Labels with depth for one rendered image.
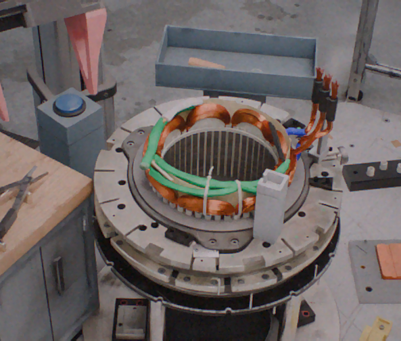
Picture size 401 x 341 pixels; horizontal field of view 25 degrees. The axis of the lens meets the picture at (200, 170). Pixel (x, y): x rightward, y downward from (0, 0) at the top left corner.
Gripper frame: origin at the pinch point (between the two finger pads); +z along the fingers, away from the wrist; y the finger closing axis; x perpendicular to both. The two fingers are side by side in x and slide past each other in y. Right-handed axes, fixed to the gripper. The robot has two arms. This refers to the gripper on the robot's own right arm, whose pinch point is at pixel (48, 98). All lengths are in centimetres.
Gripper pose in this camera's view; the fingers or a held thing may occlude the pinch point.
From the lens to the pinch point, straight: 81.8
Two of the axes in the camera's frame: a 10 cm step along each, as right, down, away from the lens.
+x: -4.2, -1.4, 8.9
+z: 2.3, 9.4, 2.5
